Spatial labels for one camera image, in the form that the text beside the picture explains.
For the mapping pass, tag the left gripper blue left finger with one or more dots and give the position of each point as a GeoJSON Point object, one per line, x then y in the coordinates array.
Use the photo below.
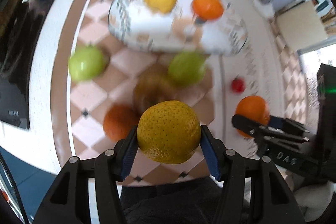
{"type": "Point", "coordinates": [67, 200]}

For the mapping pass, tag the black gas stove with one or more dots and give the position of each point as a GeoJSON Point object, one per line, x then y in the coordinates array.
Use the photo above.
{"type": "Point", "coordinates": [17, 51]}

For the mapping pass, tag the oval decorated ceramic plate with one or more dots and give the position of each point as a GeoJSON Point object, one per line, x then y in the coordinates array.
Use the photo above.
{"type": "Point", "coordinates": [140, 28]}

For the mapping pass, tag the yellow-green speckled citrus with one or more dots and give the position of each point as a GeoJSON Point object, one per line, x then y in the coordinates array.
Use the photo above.
{"type": "Point", "coordinates": [169, 132]}

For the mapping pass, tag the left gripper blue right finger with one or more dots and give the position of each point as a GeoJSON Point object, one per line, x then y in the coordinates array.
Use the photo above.
{"type": "Point", "coordinates": [271, 199]}

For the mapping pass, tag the white folded cloth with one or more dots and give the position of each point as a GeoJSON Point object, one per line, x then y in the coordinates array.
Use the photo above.
{"type": "Point", "coordinates": [264, 10]}

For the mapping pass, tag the bright orange front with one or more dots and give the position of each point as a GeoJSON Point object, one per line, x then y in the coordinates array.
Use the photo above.
{"type": "Point", "coordinates": [208, 9]}

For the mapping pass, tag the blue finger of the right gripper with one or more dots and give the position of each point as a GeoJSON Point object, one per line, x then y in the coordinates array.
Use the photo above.
{"type": "Point", "coordinates": [287, 125]}
{"type": "Point", "coordinates": [256, 130]}

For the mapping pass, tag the dark red apple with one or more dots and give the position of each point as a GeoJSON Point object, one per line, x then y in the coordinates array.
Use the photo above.
{"type": "Point", "coordinates": [153, 86]}

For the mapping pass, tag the upper cherry tomato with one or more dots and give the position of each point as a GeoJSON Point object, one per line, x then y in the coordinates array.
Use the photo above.
{"type": "Point", "coordinates": [238, 85]}

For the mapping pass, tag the green apple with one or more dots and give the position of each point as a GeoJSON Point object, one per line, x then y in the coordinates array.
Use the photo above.
{"type": "Point", "coordinates": [86, 63]}
{"type": "Point", "coordinates": [187, 68]}

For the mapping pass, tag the dark reddish orange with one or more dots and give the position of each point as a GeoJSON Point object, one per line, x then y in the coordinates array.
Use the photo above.
{"type": "Point", "coordinates": [118, 122]}

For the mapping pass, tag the checkered table mat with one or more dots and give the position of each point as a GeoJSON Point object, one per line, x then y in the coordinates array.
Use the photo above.
{"type": "Point", "coordinates": [268, 66]}

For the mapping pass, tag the bright orange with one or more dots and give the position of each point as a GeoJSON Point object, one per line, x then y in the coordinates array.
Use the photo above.
{"type": "Point", "coordinates": [208, 9]}
{"type": "Point", "coordinates": [254, 108]}

